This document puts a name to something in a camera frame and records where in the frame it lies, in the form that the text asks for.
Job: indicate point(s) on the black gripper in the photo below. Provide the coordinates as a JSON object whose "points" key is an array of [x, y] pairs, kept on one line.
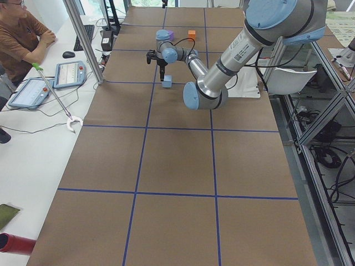
{"points": [[161, 62]]}

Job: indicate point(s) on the light blue foam block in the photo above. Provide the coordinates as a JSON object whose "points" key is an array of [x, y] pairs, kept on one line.
{"points": [[167, 81]]}

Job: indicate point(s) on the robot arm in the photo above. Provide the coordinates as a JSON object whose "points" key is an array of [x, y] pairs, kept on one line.
{"points": [[296, 22]]}

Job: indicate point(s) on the purple foam block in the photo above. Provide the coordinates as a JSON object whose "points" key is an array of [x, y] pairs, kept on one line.
{"points": [[171, 35]]}

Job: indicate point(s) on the orange foam block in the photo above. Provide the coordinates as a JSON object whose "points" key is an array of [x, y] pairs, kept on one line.
{"points": [[191, 35]]}

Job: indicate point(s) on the black power adapter box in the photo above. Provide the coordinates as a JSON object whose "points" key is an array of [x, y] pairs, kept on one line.
{"points": [[107, 40]]}

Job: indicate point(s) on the teach pendant tablet far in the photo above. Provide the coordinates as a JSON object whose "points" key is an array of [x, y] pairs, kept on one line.
{"points": [[69, 74]]}

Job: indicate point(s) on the teach pendant tablet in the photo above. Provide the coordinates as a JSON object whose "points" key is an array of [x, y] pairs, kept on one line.
{"points": [[69, 74], [30, 95]]}

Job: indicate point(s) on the black computer mouse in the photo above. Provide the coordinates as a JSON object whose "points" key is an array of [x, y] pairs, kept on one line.
{"points": [[68, 54]]}

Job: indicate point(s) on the reacher grabber tool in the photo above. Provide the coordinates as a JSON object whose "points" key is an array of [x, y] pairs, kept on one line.
{"points": [[70, 118]]}

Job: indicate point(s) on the white plastic chair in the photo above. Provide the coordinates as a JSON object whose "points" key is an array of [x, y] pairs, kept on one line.
{"points": [[288, 81]]}

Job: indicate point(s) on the teach pendant tablet near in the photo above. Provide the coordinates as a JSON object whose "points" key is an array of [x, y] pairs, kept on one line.
{"points": [[30, 95]]}

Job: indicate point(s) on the seated person brown shirt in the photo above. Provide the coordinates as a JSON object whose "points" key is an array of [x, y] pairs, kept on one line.
{"points": [[24, 40]]}

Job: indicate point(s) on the green cloth pouch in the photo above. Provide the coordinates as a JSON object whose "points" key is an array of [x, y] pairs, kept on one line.
{"points": [[7, 214]]}

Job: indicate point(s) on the red cylinder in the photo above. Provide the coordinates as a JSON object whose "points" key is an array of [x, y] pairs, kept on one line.
{"points": [[16, 244]]}

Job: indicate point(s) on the aluminium frame post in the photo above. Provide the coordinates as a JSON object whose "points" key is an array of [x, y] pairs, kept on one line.
{"points": [[77, 23]]}

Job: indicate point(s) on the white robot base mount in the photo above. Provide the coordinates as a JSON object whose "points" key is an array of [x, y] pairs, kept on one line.
{"points": [[244, 84]]}

